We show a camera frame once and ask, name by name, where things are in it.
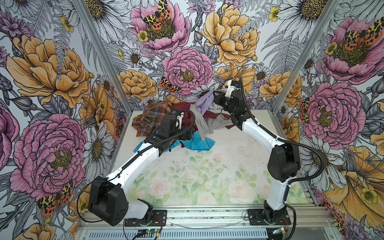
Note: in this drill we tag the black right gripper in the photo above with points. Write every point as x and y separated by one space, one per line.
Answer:
218 100

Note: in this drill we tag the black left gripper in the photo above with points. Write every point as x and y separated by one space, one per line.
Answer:
188 137

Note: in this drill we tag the lavender cloth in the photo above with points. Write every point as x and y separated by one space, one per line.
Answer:
204 102

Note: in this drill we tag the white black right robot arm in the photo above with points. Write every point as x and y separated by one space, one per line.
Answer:
242 118

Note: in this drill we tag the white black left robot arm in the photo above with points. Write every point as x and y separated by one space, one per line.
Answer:
108 195

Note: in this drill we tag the turquoise cloth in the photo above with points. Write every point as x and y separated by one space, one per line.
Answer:
195 144

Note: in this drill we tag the grey cloth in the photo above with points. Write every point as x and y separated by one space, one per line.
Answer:
207 126

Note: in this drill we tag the maroon cloth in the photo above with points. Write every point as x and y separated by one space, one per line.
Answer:
187 119

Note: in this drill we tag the plaid brown red cloth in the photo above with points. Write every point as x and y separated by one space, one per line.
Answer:
151 117

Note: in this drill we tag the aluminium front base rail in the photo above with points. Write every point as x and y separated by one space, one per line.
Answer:
192 217

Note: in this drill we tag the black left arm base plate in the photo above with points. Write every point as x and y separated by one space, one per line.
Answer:
156 218

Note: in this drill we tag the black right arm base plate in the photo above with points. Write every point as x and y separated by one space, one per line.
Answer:
265 217

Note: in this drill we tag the aluminium right side rail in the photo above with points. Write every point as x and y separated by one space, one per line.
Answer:
283 166

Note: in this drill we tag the white slotted cable duct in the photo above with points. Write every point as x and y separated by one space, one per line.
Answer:
184 234

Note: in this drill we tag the aluminium right rear corner post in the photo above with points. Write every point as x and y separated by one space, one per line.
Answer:
313 38

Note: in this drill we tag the aluminium corner post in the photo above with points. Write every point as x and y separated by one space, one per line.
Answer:
313 38
94 35

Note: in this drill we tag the aluminium left rear corner post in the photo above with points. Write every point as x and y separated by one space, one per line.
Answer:
94 35

